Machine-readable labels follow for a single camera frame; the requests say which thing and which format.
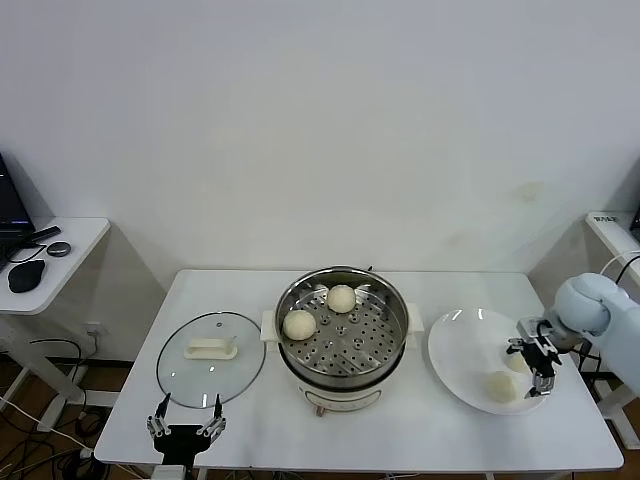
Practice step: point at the cream electric cooker base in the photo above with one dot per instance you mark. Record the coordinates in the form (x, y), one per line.
(345, 397)

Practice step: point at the black bar-shaped device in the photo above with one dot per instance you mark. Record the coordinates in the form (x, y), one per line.
(47, 233)

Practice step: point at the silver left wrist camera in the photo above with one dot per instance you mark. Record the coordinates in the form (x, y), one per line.
(170, 473)

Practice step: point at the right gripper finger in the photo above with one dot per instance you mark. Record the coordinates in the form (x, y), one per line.
(542, 384)
(516, 346)

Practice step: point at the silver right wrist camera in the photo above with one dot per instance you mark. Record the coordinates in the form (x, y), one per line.
(530, 328)

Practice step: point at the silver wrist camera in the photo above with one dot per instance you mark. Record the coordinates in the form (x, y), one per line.
(170, 473)
(530, 328)

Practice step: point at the round black puck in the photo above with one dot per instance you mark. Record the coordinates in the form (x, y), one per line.
(59, 249)

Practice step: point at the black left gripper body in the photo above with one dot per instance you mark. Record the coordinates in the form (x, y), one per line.
(182, 437)

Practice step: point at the black laptop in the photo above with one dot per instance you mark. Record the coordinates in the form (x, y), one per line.
(12, 200)

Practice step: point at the white round plate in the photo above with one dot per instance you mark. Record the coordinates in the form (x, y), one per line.
(460, 350)

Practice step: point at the white side desk with laptop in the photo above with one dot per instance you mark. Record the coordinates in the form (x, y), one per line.
(75, 235)

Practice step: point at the black computer mouse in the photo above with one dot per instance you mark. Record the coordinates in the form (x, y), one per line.
(27, 276)

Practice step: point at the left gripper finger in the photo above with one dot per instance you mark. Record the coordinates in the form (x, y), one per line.
(214, 429)
(156, 425)

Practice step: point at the perforated steel steamer basket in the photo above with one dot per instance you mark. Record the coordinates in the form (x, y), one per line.
(345, 350)

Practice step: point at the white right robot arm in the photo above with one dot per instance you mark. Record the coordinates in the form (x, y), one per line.
(585, 305)

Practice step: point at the dark screen edge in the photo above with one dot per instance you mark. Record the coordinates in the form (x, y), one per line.
(636, 220)

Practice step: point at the white steamed baozi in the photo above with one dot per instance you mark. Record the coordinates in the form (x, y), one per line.
(501, 387)
(300, 325)
(515, 364)
(341, 298)

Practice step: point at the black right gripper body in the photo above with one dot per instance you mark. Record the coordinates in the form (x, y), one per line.
(542, 357)

